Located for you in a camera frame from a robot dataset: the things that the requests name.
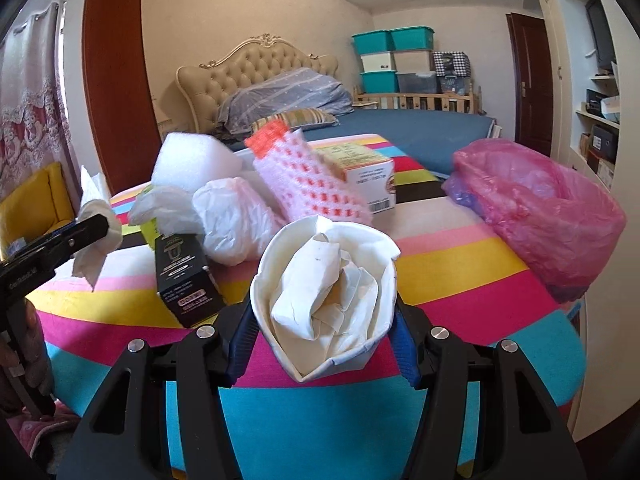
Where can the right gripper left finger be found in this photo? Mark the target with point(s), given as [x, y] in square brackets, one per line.
[123, 434]

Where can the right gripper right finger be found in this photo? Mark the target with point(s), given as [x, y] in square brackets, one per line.
[520, 431]

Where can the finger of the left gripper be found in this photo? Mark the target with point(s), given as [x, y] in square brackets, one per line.
[60, 245]

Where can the white tissue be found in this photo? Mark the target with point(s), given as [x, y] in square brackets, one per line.
[96, 199]

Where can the black product box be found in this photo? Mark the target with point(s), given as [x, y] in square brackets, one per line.
[184, 282]

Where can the white foam block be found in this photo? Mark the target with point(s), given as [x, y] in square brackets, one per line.
[190, 160]

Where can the white plastic bag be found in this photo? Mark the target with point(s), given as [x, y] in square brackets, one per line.
[238, 224]

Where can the white paper cup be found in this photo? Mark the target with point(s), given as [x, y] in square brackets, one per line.
[324, 295]

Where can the pink mesh foam wrap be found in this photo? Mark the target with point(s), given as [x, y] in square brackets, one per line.
[301, 182]

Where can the yellow white carton box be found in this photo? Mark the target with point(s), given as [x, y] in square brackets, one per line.
[366, 172]

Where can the pink trash bag bin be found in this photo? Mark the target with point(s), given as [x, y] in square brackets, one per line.
[561, 224]

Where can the left hand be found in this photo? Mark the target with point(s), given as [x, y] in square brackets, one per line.
[30, 354]

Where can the yellow chair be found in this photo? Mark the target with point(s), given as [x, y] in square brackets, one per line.
[38, 206]

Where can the pink floral curtain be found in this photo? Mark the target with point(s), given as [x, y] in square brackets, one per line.
[34, 124]

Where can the brown wooden panel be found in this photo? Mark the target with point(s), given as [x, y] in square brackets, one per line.
[118, 97]

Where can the striped colourful table cloth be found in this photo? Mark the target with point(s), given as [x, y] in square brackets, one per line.
[353, 425]

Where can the beige tufted headboard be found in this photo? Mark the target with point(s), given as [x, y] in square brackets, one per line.
[256, 59]

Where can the striped small pillow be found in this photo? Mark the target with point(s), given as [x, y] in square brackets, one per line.
[304, 118]

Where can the grey patterned pillow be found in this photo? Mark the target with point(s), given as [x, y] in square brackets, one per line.
[294, 90]

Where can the black safe box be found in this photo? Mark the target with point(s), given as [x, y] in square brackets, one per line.
[605, 142]

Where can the bed with blue sheet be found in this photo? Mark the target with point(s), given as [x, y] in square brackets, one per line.
[428, 136]

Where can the grey storage bin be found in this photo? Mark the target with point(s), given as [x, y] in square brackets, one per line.
[426, 83]

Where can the dark wooden door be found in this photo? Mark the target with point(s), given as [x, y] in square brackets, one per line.
[533, 82]

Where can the teal storage bin lower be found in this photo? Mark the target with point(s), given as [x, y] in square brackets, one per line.
[382, 81]

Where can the teal storage bin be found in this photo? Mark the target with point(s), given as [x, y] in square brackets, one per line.
[413, 38]
[382, 81]
[375, 41]

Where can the white storage bin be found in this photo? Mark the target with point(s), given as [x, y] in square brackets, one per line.
[378, 62]

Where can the checkered bag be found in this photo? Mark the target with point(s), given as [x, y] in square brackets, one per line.
[452, 63]

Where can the beige storage bin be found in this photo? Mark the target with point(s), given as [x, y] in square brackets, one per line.
[413, 61]

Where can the black television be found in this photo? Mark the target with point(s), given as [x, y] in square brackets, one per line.
[601, 34]

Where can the teal storage bin left top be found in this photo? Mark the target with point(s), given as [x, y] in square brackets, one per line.
[375, 41]

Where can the teal storage bin right top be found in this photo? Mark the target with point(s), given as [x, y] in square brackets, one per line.
[413, 38]

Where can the white wardrobe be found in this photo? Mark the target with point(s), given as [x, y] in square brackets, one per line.
[585, 95]

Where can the wooden crib rail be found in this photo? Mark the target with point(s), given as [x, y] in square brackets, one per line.
[446, 102]

